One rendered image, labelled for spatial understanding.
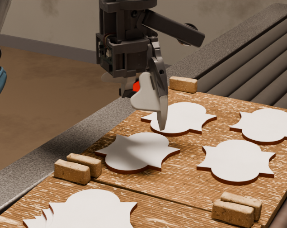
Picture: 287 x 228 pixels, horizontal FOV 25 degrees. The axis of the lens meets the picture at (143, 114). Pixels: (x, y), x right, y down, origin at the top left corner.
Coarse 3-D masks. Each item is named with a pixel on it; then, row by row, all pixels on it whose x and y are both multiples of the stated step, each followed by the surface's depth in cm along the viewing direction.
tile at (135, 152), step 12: (120, 144) 114; (132, 144) 114; (144, 144) 114; (156, 144) 114; (168, 144) 114; (108, 156) 110; (120, 156) 110; (132, 156) 110; (144, 156) 110; (156, 156) 110; (168, 156) 111; (108, 168) 108; (120, 168) 107; (132, 168) 107; (144, 168) 107; (156, 168) 107
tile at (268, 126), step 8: (240, 112) 126; (256, 112) 126; (264, 112) 126; (272, 112) 126; (280, 112) 126; (240, 120) 123; (248, 120) 123; (256, 120) 123; (264, 120) 123; (272, 120) 123; (280, 120) 123; (232, 128) 121; (240, 128) 120; (248, 128) 120; (256, 128) 120; (264, 128) 120; (272, 128) 120; (280, 128) 120; (248, 136) 117; (256, 136) 117; (264, 136) 117; (272, 136) 117; (280, 136) 117; (264, 144) 116; (272, 144) 116
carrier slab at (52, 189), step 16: (48, 176) 106; (32, 192) 101; (48, 192) 101; (64, 192) 101; (112, 192) 101; (128, 192) 101; (16, 208) 97; (32, 208) 97; (48, 208) 97; (144, 208) 97; (160, 208) 97; (176, 208) 97; (192, 208) 97; (0, 224) 94; (16, 224) 94; (144, 224) 94; (160, 224) 94; (176, 224) 94; (192, 224) 94; (208, 224) 94; (224, 224) 94; (256, 224) 94
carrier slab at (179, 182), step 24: (168, 96) 136; (192, 96) 136; (216, 96) 136; (216, 120) 125; (96, 144) 116; (192, 144) 116; (216, 144) 116; (168, 168) 108; (192, 168) 108; (144, 192) 102; (168, 192) 101; (192, 192) 101; (216, 192) 101; (240, 192) 101; (264, 192) 101; (264, 216) 95
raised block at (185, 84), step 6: (174, 78) 138; (180, 78) 138; (186, 78) 138; (174, 84) 138; (180, 84) 137; (186, 84) 137; (192, 84) 136; (180, 90) 138; (186, 90) 137; (192, 90) 137
